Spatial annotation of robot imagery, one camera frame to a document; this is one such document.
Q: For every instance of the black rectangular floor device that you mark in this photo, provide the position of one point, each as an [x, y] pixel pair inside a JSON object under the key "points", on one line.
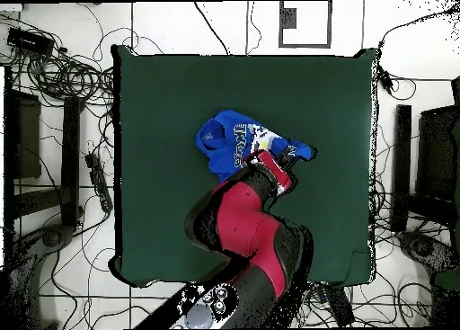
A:
{"points": [[339, 305]]}

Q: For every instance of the black power strip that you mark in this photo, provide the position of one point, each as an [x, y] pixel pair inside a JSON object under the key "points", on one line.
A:
{"points": [[99, 180]]}

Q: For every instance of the black metal frame stand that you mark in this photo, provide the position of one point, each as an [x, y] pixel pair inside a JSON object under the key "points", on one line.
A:
{"points": [[70, 157], [402, 157]]}

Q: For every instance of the black electronics box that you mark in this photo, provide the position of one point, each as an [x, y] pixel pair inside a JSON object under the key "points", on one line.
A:
{"points": [[30, 41]]}

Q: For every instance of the dark green table cloth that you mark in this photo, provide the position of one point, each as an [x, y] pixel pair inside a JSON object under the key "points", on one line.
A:
{"points": [[161, 218]]}

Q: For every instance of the small dark grey square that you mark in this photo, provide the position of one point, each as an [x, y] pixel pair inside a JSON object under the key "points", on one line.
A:
{"points": [[289, 19]]}

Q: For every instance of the dark green round object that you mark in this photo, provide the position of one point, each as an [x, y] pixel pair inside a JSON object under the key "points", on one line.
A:
{"points": [[447, 280]]}

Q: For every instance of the black plug adapter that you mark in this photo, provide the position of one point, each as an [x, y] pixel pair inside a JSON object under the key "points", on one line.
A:
{"points": [[386, 80]]}

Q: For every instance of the dark grey floor stand base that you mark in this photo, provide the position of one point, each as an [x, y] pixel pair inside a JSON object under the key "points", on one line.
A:
{"points": [[52, 238], [424, 247]]}

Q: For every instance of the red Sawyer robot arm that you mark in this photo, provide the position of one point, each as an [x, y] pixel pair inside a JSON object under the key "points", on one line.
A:
{"points": [[248, 222]]}

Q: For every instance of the grey square floor frame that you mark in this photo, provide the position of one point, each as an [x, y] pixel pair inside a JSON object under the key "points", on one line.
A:
{"points": [[305, 46]]}

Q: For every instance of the blue printed T-shirt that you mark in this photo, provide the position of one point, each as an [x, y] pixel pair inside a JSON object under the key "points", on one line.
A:
{"points": [[226, 146]]}

